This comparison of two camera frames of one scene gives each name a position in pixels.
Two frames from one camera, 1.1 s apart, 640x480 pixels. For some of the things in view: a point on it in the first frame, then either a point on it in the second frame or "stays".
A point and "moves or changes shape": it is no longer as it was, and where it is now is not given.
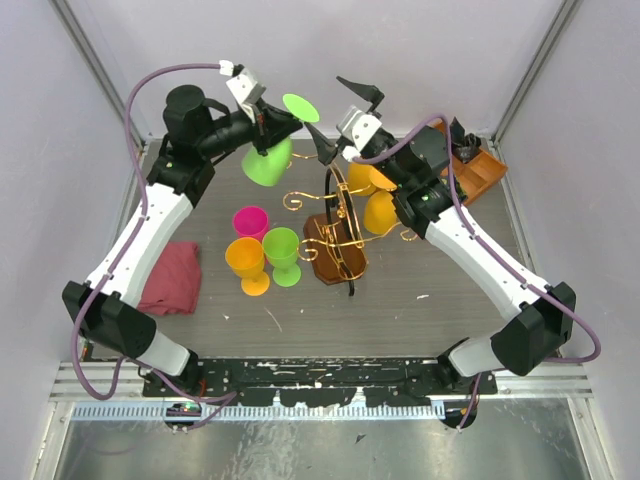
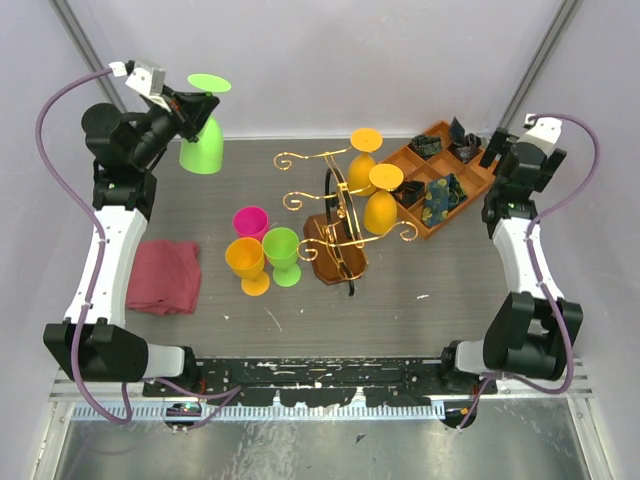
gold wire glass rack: [337, 235] stays
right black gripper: [327, 151] to [495, 146]
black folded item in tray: [463, 145] stays
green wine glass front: [282, 246] stays
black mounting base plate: [318, 382] stays
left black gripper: [270, 125] to [189, 111]
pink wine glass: [251, 222] stays
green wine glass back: [271, 168] moves or changes shape
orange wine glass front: [245, 256] stays
